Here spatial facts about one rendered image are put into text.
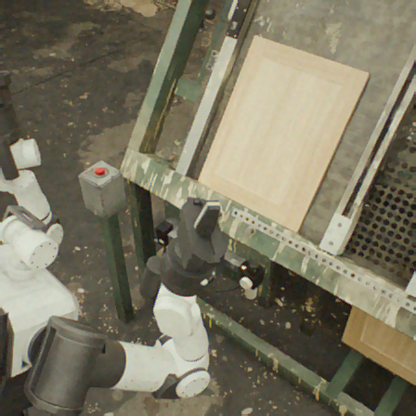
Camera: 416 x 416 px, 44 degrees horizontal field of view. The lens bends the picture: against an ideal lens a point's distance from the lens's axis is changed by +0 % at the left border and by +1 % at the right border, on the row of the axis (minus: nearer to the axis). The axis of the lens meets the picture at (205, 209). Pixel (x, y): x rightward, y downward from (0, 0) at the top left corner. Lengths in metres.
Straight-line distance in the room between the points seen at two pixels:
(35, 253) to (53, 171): 2.56
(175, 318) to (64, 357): 0.20
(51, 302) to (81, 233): 2.04
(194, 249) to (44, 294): 0.40
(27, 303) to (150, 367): 0.27
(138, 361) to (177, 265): 0.28
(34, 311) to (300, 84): 1.18
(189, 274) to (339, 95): 1.07
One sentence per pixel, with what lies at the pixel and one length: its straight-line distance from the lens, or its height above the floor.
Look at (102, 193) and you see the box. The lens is 1.95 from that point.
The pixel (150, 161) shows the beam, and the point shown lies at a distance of 2.06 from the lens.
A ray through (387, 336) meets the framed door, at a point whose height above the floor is 0.43.
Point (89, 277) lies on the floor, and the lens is 2.86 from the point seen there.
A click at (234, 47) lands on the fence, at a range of 1.95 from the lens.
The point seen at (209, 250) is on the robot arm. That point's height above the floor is 1.57.
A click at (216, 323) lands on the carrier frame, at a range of 2.41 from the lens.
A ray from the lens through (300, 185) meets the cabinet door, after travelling 1.79.
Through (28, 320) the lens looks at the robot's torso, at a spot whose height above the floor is 1.35.
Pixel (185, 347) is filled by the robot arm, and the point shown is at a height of 1.24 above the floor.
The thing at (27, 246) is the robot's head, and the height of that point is 1.44.
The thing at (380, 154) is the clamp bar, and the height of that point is 1.20.
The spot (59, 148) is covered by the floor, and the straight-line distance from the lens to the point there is 3.77.
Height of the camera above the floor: 2.16
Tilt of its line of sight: 43 degrees down
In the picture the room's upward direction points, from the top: straight up
